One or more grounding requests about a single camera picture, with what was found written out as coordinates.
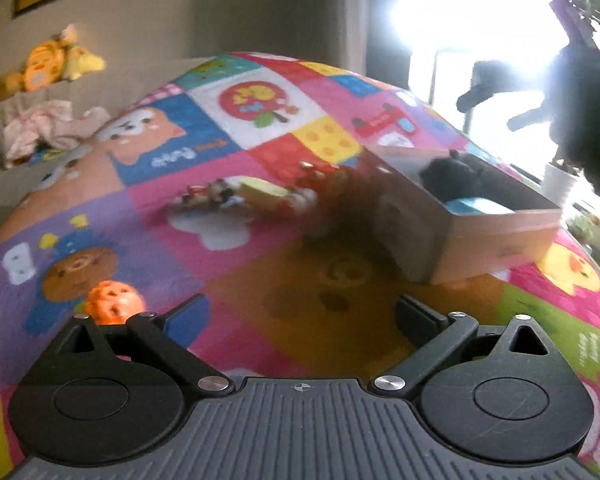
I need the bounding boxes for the pink cardboard box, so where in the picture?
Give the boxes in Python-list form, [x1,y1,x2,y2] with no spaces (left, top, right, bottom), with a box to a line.
[355,146,562,285]

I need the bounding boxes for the blue card packet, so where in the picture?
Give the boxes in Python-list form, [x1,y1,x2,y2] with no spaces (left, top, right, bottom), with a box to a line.
[445,197,514,216]

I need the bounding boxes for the pink crumpled clothes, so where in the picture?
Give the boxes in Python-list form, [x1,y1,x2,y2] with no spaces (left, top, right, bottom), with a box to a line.
[3,100,111,168]

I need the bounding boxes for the yellow tiger plush toy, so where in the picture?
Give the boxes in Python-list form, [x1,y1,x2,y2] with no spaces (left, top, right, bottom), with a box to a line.
[0,24,107,102]

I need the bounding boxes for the beige curtain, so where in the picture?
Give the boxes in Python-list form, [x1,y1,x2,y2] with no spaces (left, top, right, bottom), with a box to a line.
[334,0,370,74]

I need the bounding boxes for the colourful cartoon play mat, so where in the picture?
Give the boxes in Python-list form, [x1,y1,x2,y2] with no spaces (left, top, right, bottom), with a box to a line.
[0,53,600,479]

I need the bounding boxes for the black-haired doll keychain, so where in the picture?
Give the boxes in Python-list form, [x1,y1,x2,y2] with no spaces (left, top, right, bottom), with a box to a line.
[169,179,247,211]

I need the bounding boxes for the black plush toy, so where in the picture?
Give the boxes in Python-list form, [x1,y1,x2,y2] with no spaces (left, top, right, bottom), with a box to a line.
[418,150,482,203]

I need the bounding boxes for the orange ball toy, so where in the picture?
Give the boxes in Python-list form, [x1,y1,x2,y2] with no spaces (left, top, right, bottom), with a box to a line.
[83,280,146,325]

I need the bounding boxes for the white plant pot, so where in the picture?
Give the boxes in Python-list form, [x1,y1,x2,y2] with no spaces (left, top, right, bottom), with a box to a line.
[541,159,580,207]

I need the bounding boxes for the yellow round keychain toy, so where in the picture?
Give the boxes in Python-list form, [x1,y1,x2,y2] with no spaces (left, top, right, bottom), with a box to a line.
[236,177,290,211]

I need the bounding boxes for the red doll keychain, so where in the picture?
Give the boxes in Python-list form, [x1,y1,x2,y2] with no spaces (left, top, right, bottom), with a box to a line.
[277,162,352,217]

